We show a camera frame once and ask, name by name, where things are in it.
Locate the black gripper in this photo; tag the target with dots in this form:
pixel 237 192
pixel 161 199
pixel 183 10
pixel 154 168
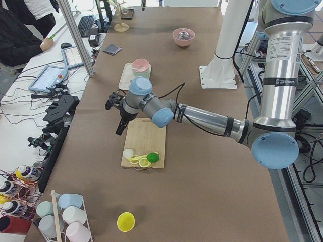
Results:
pixel 143 7
pixel 124 116

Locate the white ceramic spoon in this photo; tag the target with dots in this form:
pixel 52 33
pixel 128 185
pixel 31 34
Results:
pixel 137 69

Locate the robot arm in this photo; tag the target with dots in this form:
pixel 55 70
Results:
pixel 271 135

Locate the mint green bowl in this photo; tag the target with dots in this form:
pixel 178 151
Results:
pixel 145 74

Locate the pink bowl with ice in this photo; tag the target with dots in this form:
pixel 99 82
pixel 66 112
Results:
pixel 182 43

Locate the wooden cutting board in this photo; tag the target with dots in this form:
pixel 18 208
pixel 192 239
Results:
pixel 144 137

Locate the wooden cup tree stand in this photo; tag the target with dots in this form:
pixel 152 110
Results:
pixel 120 26

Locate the cream rabbit tray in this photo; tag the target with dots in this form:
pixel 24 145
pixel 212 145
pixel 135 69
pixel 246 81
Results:
pixel 127 77

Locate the upper lemon slice toy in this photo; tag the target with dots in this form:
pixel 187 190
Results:
pixel 134 160

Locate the lemon slice toy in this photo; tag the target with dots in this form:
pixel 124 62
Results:
pixel 144 162
pixel 134 160

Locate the green lime toy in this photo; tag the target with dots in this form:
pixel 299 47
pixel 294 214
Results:
pixel 153 157

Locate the lower lemon slice toy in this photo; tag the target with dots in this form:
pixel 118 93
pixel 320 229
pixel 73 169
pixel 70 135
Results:
pixel 144 162

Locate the grey purple folded cloth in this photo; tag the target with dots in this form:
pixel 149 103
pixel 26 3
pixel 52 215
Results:
pixel 112 49

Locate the black keyboard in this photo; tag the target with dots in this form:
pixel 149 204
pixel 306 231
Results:
pixel 85 25

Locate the upper blue teach pendant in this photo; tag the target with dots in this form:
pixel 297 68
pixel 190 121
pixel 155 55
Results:
pixel 71 57

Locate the blue teach pendant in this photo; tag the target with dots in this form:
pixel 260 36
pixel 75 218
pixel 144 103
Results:
pixel 71 57
pixel 48 78

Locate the lower blue teach pendant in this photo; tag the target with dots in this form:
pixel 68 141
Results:
pixel 48 78

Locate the light blue cup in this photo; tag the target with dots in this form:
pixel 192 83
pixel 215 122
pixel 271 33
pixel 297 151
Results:
pixel 66 200

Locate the cream white cup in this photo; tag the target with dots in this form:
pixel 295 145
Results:
pixel 72 214

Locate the yellow sauce bottle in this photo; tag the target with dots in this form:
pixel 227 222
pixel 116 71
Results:
pixel 30 173

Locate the mint green cup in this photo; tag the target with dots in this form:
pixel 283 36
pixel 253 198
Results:
pixel 44 208

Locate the pale pink cup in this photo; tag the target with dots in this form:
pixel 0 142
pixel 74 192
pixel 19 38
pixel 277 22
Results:
pixel 78 232

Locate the seated person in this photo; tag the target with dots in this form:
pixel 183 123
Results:
pixel 18 44

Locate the grey cup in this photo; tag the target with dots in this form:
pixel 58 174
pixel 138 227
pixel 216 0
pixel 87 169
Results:
pixel 47 226

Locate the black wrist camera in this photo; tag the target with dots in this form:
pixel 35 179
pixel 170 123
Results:
pixel 114 100

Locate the aluminium frame post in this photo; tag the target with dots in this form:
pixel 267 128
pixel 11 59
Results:
pixel 68 16

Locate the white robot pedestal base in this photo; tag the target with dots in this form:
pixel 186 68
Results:
pixel 219 73

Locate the white wire cup rack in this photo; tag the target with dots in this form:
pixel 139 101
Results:
pixel 60 224

